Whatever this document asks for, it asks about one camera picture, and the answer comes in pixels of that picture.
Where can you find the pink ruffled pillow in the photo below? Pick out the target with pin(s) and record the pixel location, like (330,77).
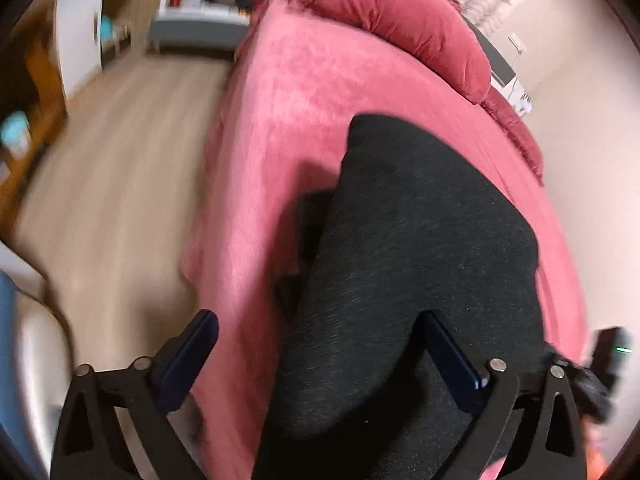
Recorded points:
(520,135)

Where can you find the dark grey garment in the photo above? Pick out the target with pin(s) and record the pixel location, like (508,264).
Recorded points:
(410,240)

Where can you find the teal cup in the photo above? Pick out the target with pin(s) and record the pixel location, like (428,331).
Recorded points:
(15,132)

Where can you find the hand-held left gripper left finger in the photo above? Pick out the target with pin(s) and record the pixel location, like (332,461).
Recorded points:
(190,360)

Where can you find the grey headboard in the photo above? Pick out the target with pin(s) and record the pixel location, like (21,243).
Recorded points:
(492,55)

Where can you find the pink bed blanket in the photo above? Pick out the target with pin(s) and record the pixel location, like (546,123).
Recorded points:
(300,110)

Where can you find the pink velvet pillow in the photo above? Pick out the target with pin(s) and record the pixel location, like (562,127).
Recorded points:
(400,15)

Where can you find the small teal object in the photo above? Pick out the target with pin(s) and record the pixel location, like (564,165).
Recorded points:
(106,27)

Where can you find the blue cloth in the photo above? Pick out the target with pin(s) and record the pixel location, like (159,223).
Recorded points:
(11,360)

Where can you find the white door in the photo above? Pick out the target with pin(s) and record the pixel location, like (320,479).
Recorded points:
(80,25)

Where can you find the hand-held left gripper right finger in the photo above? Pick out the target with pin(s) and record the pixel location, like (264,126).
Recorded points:
(460,370)

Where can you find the grey bench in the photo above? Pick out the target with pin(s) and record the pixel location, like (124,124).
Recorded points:
(200,30)

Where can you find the wooden cabinet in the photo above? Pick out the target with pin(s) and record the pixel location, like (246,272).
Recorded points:
(35,85)

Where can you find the pale grey cloth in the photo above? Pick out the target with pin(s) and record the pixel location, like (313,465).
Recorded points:
(47,360)

